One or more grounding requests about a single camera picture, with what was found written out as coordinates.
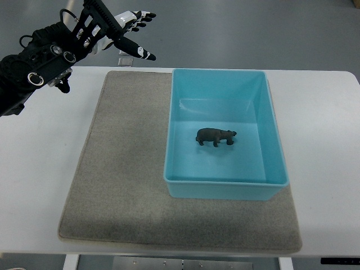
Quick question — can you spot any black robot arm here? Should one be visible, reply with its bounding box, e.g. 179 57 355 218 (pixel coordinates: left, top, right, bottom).
1 1 125 116

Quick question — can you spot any blue plastic box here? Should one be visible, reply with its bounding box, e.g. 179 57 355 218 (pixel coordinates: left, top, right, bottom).
164 69 289 201

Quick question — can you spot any brown toy hippo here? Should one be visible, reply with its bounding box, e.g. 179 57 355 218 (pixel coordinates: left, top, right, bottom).
195 128 237 147

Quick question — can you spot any metal plate under table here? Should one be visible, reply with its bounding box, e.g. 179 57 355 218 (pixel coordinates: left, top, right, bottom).
112 256 254 270

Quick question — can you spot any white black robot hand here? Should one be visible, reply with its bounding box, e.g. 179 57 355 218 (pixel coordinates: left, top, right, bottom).
91 11 156 61

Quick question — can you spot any grey felt mat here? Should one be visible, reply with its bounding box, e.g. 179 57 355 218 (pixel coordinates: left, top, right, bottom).
58 71 302 254

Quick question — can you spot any black label strip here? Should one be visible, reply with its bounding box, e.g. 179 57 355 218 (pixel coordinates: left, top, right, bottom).
321 257 360 266

